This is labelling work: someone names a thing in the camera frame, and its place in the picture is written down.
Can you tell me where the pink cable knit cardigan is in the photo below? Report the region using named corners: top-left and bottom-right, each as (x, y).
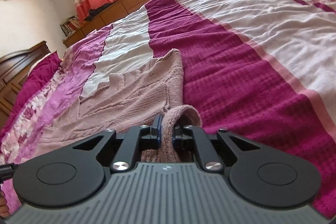
top-left (32, 49), bottom-right (202, 162)

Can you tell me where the magenta velvet pillow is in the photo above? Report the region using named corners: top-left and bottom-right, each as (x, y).
top-left (1, 52), bottom-right (61, 137)

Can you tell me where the dark wooden headboard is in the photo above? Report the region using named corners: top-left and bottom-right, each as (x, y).
top-left (0, 41), bottom-right (50, 128)

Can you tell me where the pink and white striped bedspread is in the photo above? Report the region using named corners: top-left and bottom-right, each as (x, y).
top-left (1, 0), bottom-right (335, 217)

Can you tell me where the stack of books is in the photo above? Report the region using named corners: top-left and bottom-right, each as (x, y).
top-left (60, 16), bottom-right (81, 37)

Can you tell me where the black cloth on cabinet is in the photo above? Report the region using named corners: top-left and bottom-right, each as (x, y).
top-left (84, 3), bottom-right (113, 22)

